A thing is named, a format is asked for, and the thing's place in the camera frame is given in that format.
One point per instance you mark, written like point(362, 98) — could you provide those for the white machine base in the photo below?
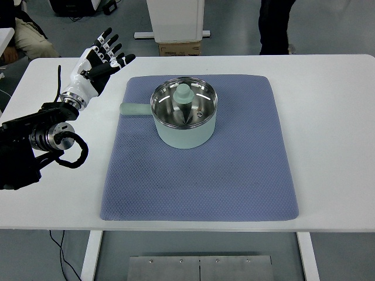
point(175, 21)

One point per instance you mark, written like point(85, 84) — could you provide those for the person in black trousers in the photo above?
point(273, 25)

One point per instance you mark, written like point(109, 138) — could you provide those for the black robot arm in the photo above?
point(32, 142)

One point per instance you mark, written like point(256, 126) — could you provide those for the blue textured mat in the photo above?
point(240, 174)

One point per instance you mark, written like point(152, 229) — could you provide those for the white side table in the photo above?
point(6, 35)

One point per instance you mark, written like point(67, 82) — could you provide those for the white table leg right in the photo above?
point(307, 256)

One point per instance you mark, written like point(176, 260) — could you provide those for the metal floor plate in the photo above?
point(200, 268)

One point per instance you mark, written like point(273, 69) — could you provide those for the person in beige trousers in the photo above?
point(28, 40)

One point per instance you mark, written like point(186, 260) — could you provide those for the white table leg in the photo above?
point(88, 271)
point(307, 256)

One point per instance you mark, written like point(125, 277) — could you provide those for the cardboard box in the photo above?
point(180, 49)

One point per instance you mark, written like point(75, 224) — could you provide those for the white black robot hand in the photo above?
point(93, 70)

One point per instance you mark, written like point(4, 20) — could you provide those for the white table leg left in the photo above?
point(88, 271)

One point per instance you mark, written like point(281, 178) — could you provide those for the green pot with glass lid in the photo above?
point(184, 111)

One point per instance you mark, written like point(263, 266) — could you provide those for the black device on floor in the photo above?
point(81, 8)

